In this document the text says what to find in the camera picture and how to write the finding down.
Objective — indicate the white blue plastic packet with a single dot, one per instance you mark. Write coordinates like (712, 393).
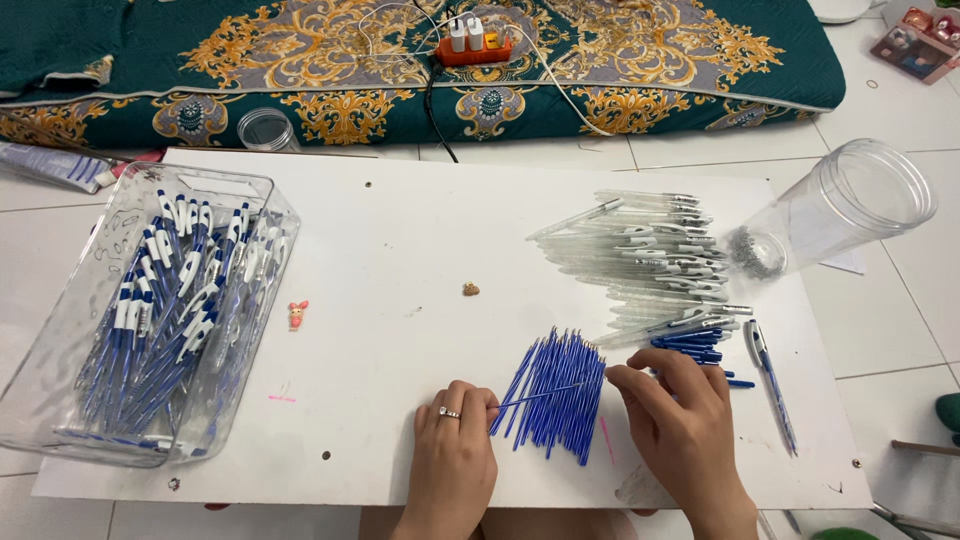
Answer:
(52, 166)

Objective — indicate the white charger plug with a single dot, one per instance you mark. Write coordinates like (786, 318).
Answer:
(457, 36)
(475, 34)

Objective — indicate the person's left hand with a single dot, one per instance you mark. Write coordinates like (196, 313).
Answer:
(454, 465)

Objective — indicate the heap of small metal springs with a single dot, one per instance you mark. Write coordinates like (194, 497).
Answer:
(756, 253)

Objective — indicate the small clear plastic jar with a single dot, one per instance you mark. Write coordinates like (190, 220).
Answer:
(266, 129)

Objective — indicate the metal scissors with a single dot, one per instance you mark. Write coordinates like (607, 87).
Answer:
(911, 519)

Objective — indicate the orange power strip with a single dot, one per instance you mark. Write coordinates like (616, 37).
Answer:
(474, 51)

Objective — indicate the pile of clear pen barrels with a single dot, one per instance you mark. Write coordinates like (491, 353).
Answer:
(645, 259)

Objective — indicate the green gold patterned mattress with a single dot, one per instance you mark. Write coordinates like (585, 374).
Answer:
(652, 67)

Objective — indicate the clear plastic bin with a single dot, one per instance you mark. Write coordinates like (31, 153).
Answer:
(52, 360)

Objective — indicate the wooden stick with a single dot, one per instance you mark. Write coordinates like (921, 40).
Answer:
(926, 448)

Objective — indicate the pink packet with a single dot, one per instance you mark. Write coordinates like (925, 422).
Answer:
(139, 161)

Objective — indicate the pile of blue pen tips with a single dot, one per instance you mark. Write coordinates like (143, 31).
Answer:
(690, 345)

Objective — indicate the person's right hand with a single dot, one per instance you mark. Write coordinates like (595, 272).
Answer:
(682, 435)

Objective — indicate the heap of finished blue pens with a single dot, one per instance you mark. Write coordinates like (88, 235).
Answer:
(169, 322)

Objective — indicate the pile of blue refills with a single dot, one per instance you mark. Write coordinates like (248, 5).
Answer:
(559, 420)

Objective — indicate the green round object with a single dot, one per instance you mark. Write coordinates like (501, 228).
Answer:
(949, 416)

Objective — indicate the large clear plastic jar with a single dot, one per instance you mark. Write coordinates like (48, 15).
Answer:
(847, 202)

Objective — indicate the person's legs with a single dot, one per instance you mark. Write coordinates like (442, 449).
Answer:
(555, 525)

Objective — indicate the single blue pen refill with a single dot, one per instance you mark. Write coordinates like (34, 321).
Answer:
(540, 395)

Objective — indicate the white round object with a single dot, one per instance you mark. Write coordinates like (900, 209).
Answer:
(840, 9)

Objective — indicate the small brown charm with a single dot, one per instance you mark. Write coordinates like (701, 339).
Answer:
(471, 289)

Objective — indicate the colourful toy box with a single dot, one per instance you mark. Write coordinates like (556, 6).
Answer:
(919, 45)

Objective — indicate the white paper sheet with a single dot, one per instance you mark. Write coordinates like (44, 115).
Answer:
(847, 262)

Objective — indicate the green patterned folded cloth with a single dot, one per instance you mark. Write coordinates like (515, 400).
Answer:
(60, 41)

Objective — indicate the assembled blue white pen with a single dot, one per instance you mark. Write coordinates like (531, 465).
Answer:
(772, 382)

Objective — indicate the pink pig figurine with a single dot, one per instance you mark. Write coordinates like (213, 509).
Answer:
(298, 315)

